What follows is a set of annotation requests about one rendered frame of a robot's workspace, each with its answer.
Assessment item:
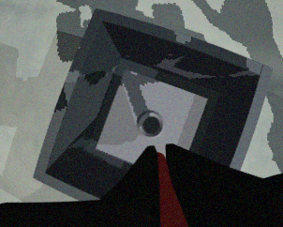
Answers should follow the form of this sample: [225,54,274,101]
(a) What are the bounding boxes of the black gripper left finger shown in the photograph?
[0,146,160,227]

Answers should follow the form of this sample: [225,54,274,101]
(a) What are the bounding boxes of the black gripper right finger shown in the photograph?
[165,144,283,227]

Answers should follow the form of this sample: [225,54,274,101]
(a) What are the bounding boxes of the dark grey open box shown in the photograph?
[33,8,273,201]

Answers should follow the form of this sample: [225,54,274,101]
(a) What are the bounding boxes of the dark red peg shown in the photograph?
[157,152,189,227]

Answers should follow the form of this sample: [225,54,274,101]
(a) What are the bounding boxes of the grey flat plate with hole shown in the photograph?
[97,69,208,165]

